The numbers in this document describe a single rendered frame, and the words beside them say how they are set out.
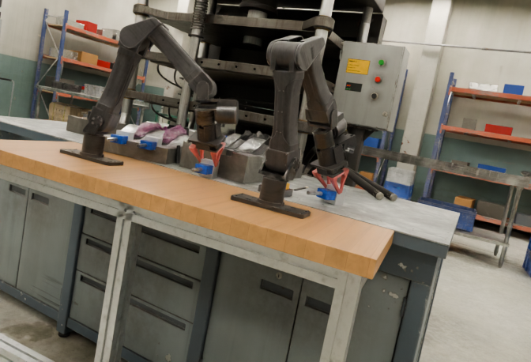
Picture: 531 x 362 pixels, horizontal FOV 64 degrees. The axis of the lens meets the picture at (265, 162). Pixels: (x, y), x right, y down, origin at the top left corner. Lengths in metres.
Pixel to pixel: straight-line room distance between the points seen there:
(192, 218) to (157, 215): 0.11
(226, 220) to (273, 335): 0.58
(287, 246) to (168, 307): 0.81
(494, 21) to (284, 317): 7.31
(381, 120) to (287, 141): 1.12
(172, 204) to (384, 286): 0.62
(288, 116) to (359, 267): 0.40
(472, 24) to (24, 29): 7.97
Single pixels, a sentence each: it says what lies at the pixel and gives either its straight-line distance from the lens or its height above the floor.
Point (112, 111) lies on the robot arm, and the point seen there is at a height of 0.95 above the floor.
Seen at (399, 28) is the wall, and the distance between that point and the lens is 8.40.
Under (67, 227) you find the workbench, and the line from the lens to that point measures 1.91.
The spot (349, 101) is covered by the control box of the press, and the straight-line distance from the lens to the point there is 2.16.
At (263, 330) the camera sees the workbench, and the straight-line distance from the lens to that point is 1.43.
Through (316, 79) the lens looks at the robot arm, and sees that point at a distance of 1.12.
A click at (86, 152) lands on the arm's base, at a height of 0.82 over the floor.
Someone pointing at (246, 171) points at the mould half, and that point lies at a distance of 1.37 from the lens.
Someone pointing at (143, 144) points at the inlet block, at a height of 0.86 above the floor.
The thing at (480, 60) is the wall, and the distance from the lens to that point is 8.09.
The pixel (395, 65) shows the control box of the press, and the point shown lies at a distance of 2.14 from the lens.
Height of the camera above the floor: 1.01
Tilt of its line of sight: 6 degrees down
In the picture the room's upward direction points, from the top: 11 degrees clockwise
